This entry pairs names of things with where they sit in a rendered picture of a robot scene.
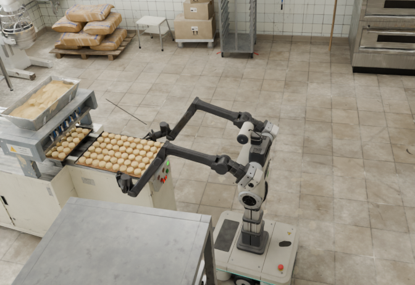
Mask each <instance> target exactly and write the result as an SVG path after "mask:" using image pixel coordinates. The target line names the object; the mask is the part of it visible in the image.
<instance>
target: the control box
mask: <svg viewBox="0 0 415 285"><path fill-rule="evenodd" d="M168 161H169V164H168V165H167V162H168ZM163 168H164V172H162V169H163ZM167 169H169V172H168V173H166V170H167ZM170 172H171V167H170V160H169V157H167V158H166V159H165V161H164V162H163V163H162V164H161V166H160V167H159V168H158V169H157V171H156V172H155V173H154V179H155V180H154V181H153V186H154V191H155V192H159V190H160V188H161V187H162V185H163V184H164V181H165V180H166V177H168V175H169V173H170ZM158 176H160V178H159V179H158ZM161 178H163V182H161Z"/></svg>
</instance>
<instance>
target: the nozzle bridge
mask: <svg viewBox="0 0 415 285"><path fill-rule="evenodd" d="M78 107H79V108H80V111H79V109H78ZM97 107H98V104H97V101H96V96H95V94H94V90H90V89H81V88H78V90H77V93H76V96H75V98H73V99H72V100H71V101H70V102H69V103H68V104H67V105H66V106H65V107H64V108H63V109H61V110H60V111H59V112H58V113H57V114H55V116H53V118H51V119H50V120H49V121H48V122H47V123H46V124H44V125H43V126H42V127H41V128H40V129H39V130H38V131H33V130H27V129H23V128H19V127H17V126H16V125H14V124H11V126H9V127H8V128H7V129H5V130H4V131H3V132H2V133H1V134H0V146H1V149H2V151H3V153H4V155H9V156H13V157H16V158H17V160H18V162H19V164H20V167H21V169H22V171H23V173H24V175H25V176H28V177H31V178H36V179H38V178H39V177H40V176H41V173H40V171H39V169H38V166H37V164H36V162H41V163H42V162H43V161H44V160H45V159H46V156H45V155H46V154H47V153H48V152H49V151H50V150H51V149H52V148H53V147H54V146H55V145H56V144H57V143H58V142H59V141H60V140H61V139H62V138H63V137H64V136H65V135H66V134H67V133H68V132H69V131H70V130H71V129H72V128H73V127H74V126H75V125H76V124H77V123H78V122H79V121H80V123H81V124H85V125H91V124H92V120H91V116H90V110H91V109H93V110H95V109H96V108H97ZM75 110H76V111H77V113H80V114H78V117H75V114H74V111H75ZM70 115H72V117H73V118H74V117H75V118H74V120H73V122H70V118H69V116H70ZM65 119H67V121H68V122H70V123H69V126H67V127H65V123H64V121H65ZM60 124H62V126H63V127H65V128H64V131H61V132H60V129H59V125H60ZM55 129H57V131H58V132H60V133H59V135H58V136H56V137H55V135H54V132H53V131H54V130H55ZM50 133H51V134H52V136H53V137H55V138H53V139H54V141H51V140H50V137H49V134H50Z"/></svg>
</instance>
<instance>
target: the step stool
mask: <svg viewBox="0 0 415 285"><path fill-rule="evenodd" d="M164 21H166V22H167V26H168V27H161V26H160V24H162V23H163V22H164ZM136 24H137V30H138V40H139V48H140V49H141V45H140V36H141V35H142V34H143V33H150V35H151V34H152V33H155V34H159V35H160V40H161V48H162V49H161V51H164V50H163V47H162V38H163V37H165V35H166V34H168V33H169V32H170V34H171V37H172V41H174V38H173V36H172V32H171V30H170V27H169V24H168V21H167V19H166V18H165V17H153V16H144V17H142V18H141V19H139V21H137V22H136ZM138 24H141V25H147V27H148V29H146V30H145V31H144V32H143V33H142V34H141V35H140V34H139V28H138ZM149 25H151V26H150V27H149ZM166 32H167V33H166ZM165 33H166V34H165ZM161 35H164V36H163V37H161ZM152 38H153V37H152V35H151V39H152Z"/></svg>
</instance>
